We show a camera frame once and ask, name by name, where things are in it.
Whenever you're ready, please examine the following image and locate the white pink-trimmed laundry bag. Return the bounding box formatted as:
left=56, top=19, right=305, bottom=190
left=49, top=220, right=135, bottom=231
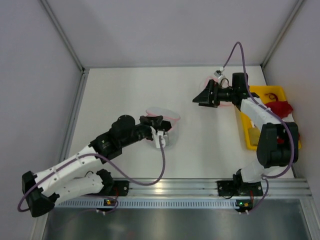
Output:
left=145, top=106, right=181, bottom=150
left=192, top=78, right=232, bottom=108

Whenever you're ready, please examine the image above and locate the black bra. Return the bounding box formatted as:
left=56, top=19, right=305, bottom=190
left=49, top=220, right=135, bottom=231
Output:
left=159, top=120, right=172, bottom=132

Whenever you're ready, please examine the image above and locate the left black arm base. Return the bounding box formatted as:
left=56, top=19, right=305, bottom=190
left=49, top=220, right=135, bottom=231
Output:
left=101, top=180, right=130, bottom=197

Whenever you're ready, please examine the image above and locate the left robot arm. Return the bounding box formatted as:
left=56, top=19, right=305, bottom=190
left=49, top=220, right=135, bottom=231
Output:
left=17, top=115, right=166, bottom=218

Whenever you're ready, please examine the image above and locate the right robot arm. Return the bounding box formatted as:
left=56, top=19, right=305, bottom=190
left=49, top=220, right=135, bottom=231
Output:
left=192, top=72, right=299, bottom=187

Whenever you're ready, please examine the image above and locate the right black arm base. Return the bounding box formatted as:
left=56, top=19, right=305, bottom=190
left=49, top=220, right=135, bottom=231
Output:
left=217, top=180, right=264, bottom=198

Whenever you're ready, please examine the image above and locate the yellow plastic bin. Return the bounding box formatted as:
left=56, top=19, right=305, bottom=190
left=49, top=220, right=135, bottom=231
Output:
left=240, top=85, right=295, bottom=151

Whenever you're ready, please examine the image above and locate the gold garment in bin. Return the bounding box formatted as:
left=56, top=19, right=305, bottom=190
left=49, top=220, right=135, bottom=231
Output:
left=248, top=127, right=260, bottom=147

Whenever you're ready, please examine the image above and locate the red garment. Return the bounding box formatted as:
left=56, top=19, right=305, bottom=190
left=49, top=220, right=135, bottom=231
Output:
left=264, top=92, right=301, bottom=147

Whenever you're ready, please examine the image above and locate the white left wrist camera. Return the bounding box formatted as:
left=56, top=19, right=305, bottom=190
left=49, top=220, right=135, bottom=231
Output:
left=151, top=127, right=169, bottom=149

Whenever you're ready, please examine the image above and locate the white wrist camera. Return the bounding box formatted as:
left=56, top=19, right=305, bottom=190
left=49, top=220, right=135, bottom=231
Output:
left=151, top=127, right=169, bottom=149
left=214, top=66, right=225, bottom=81

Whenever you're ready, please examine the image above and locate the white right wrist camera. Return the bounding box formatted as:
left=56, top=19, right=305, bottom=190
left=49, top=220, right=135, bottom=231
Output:
left=214, top=66, right=225, bottom=81

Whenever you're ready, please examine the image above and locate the perforated cable duct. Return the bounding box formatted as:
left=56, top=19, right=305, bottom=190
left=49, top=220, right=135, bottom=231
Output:
left=58, top=198, right=240, bottom=209

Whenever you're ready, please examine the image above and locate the aluminium front rail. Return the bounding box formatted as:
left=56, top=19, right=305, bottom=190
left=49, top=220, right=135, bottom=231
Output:
left=41, top=177, right=312, bottom=198

